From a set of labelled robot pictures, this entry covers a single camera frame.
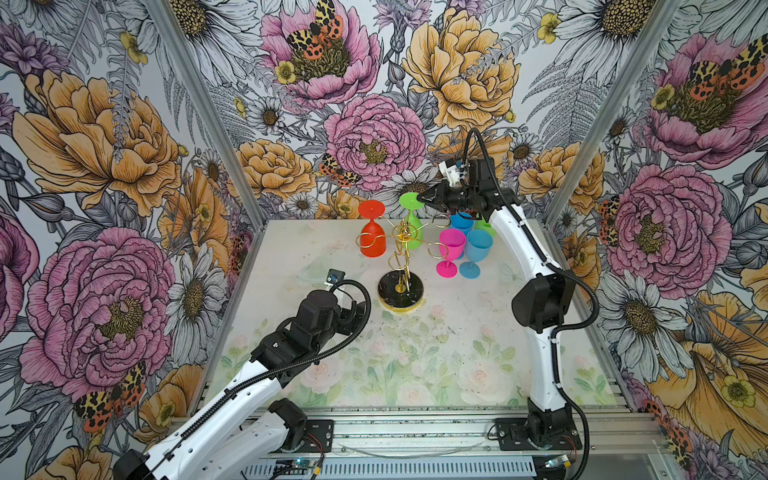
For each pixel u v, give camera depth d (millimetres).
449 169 831
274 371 488
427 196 865
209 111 881
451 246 982
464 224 1004
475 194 714
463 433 762
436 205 810
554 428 650
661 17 718
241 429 477
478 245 928
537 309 585
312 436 730
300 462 715
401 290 994
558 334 607
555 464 715
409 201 860
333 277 648
